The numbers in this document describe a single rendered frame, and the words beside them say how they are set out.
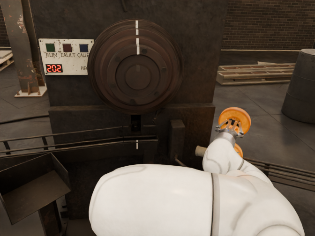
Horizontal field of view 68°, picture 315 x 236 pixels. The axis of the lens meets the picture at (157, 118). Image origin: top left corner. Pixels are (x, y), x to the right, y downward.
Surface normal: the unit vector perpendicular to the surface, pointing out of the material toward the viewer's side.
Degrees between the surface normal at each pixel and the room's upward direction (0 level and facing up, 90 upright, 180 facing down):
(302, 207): 0
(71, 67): 90
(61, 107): 0
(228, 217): 42
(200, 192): 21
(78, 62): 90
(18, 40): 90
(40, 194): 5
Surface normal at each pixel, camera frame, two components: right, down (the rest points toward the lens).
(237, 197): -0.11, -0.82
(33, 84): 0.13, 0.47
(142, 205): -0.15, -0.38
